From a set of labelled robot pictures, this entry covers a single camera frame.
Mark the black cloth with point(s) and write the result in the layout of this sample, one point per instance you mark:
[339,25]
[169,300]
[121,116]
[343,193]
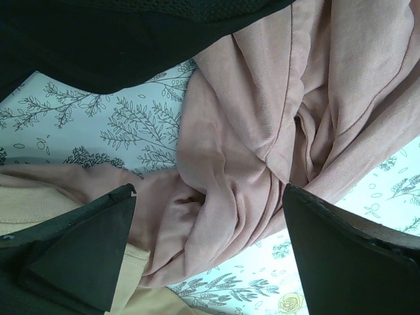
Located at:
[105,46]

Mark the pink cloth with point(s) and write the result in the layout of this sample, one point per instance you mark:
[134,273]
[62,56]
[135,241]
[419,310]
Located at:
[315,95]

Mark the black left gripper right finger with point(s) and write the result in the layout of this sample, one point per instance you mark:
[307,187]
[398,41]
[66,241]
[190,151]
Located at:
[348,264]

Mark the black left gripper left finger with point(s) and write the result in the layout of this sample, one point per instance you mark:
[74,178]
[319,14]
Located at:
[69,263]

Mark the beige cloth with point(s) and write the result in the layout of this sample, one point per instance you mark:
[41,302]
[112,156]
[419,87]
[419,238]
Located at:
[25,207]

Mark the floral patterned table mat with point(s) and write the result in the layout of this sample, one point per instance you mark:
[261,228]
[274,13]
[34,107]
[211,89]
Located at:
[45,121]

